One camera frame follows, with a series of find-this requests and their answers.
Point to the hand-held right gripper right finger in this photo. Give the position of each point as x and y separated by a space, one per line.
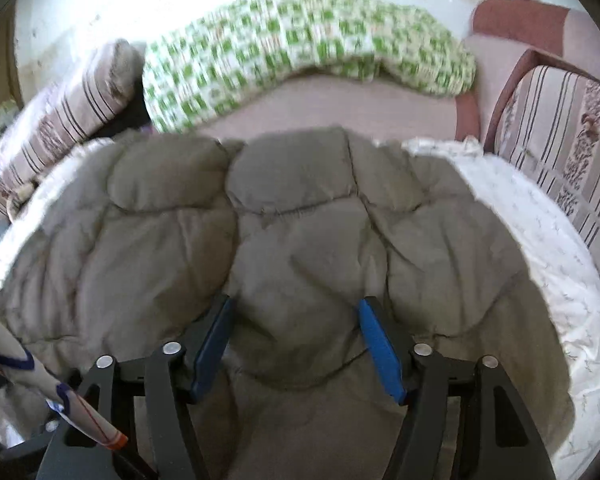
380 350

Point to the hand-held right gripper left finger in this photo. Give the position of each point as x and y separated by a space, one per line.
212 350

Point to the grey-brown padded jacket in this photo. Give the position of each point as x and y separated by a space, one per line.
300 240

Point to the white floral bed sheet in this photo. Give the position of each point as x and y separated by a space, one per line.
555 260

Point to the striped floral cushion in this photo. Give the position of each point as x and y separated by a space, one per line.
55 125
570 135

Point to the green patterned quilt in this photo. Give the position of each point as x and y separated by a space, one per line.
280 45

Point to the brown wooden cabinet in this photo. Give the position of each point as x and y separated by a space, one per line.
0 60

